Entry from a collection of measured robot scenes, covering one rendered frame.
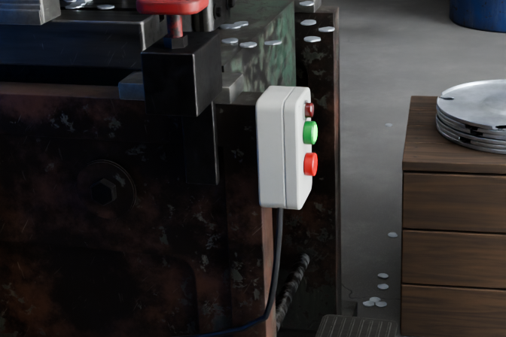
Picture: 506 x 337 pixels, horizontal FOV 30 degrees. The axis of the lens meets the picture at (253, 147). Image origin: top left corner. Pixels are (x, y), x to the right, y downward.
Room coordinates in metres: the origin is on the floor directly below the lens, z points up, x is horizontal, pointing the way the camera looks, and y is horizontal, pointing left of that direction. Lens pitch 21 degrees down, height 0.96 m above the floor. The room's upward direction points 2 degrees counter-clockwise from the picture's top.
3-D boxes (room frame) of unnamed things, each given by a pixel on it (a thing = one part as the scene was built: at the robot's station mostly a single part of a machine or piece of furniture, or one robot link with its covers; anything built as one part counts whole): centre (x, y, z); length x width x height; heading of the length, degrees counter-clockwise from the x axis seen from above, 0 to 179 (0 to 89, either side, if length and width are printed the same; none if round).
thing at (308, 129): (1.05, -0.07, 0.58); 0.03 x 0.01 x 0.03; 164
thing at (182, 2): (0.99, 0.08, 0.72); 0.07 x 0.06 x 0.08; 74
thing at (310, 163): (1.05, -0.07, 0.54); 0.03 x 0.01 x 0.03; 164
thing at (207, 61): (1.01, 0.07, 0.62); 0.10 x 0.06 x 0.20; 164
